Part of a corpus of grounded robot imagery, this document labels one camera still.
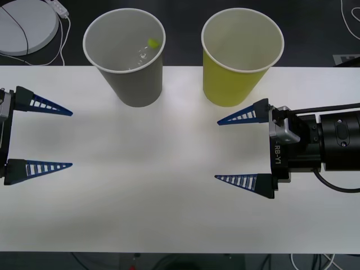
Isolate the round grey base plate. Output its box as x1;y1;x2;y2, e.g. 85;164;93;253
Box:
0;0;60;56

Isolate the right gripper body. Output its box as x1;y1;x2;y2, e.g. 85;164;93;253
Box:
269;114;322;183

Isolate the grey plastic waste bin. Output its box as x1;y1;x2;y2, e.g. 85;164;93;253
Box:
82;8;166;108

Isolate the white power strip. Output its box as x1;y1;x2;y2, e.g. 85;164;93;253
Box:
46;0;70;19

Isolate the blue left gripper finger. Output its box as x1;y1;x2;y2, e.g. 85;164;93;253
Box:
12;85;74;118
3;158;74;186

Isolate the white power strip cable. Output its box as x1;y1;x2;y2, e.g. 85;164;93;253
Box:
0;15;71;67

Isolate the thin black cable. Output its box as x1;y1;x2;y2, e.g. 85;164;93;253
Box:
0;5;30;57

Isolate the white looped cable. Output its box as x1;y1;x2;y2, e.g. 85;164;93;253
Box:
340;0;360;39

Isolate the white cable under table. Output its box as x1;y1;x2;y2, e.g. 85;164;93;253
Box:
290;253;340;270

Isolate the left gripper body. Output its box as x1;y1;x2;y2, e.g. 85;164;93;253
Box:
0;89;15;178

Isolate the clear bottle with green cap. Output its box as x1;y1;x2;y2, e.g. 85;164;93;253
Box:
125;38;161;73

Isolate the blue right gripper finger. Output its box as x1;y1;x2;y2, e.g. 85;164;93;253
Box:
214;173;279;200
217;98;271;127

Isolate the grey marker board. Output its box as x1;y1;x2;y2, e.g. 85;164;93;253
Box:
332;53;360;68

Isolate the yellow-green plastic waste bin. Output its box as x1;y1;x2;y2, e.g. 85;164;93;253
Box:
200;7;285;107

